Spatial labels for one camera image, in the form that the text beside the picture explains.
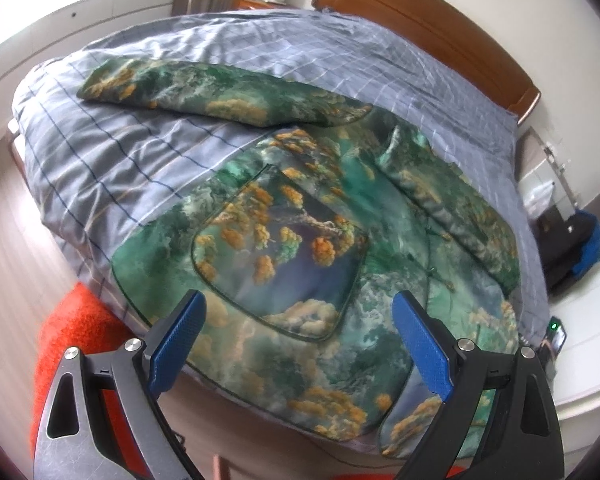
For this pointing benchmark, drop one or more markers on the green printed padded jacket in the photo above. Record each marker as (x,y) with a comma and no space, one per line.
(300,220)

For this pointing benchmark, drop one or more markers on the grey and white desk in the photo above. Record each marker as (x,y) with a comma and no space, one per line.
(535,180)

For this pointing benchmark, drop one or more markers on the black phone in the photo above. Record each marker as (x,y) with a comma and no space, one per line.
(555,337)

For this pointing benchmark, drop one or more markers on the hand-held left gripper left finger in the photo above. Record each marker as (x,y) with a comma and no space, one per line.
(177,340)

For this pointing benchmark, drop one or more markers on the wooden bed headboard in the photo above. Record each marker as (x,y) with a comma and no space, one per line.
(430,20)

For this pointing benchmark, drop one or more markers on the white window seat cabinet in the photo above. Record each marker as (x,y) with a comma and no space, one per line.
(80,15)

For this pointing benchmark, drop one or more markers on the wooden nightstand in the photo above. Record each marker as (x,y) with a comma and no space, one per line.
(250,3)

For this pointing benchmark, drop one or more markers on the black and blue bag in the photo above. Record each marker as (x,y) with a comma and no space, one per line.
(562,250)

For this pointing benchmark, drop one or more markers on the blue garment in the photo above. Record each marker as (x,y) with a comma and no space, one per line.
(594,250)

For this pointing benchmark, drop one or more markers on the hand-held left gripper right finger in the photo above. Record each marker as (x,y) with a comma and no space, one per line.
(422,345)

